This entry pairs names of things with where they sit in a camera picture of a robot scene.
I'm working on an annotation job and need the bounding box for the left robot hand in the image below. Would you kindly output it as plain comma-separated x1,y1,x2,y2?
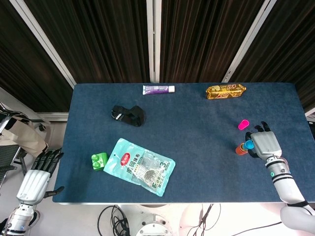
16,148,65,205

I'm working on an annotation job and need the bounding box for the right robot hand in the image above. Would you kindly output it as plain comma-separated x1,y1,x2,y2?
245,120,283,160

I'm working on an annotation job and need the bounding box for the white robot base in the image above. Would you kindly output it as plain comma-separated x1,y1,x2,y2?
135,213,173,236

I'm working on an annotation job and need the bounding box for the black and white shoe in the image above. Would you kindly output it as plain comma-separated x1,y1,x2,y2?
31,210,41,226

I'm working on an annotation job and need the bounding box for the chair with cream cover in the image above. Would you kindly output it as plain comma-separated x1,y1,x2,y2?
0,100,62,158

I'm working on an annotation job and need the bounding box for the gold biscuit pack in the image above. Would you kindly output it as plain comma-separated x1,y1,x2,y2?
205,83,247,100

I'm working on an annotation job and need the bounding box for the green toy block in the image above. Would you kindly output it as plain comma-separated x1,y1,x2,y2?
91,152,109,171

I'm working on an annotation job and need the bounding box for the blue table mat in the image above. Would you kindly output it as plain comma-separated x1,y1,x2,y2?
52,83,311,204

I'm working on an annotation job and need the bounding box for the teal dishcloth package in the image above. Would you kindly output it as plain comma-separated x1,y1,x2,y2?
103,138,176,197

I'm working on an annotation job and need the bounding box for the dark brown curtain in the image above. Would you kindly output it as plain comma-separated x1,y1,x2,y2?
159,0,265,84
230,0,315,113
0,0,73,113
23,0,151,84

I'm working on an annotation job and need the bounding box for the purple toothpaste tube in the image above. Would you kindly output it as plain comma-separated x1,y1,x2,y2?
142,85,176,95

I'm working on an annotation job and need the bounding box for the black cable bundle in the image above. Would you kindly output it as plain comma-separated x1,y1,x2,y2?
97,204,131,236

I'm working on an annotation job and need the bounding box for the thin black cable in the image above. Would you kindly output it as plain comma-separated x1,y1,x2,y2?
188,203,222,236

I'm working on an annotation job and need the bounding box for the white frame post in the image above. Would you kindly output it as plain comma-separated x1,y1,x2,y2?
146,0,161,84
221,0,271,84
9,0,76,89

